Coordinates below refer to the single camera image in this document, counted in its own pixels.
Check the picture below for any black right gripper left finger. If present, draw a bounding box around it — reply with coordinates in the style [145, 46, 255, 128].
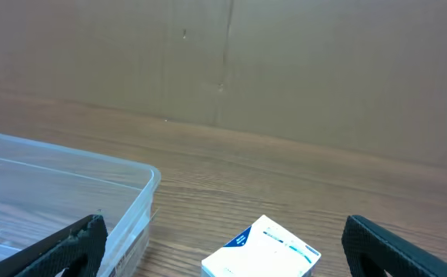
[0, 215, 108, 277]

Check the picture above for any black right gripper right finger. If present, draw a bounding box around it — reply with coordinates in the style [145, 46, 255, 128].
[342, 215, 447, 277]

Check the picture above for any white medicine box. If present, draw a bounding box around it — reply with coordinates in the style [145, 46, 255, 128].
[201, 215, 322, 277]

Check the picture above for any clear plastic container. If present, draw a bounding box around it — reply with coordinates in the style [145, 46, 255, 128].
[0, 134, 161, 276]

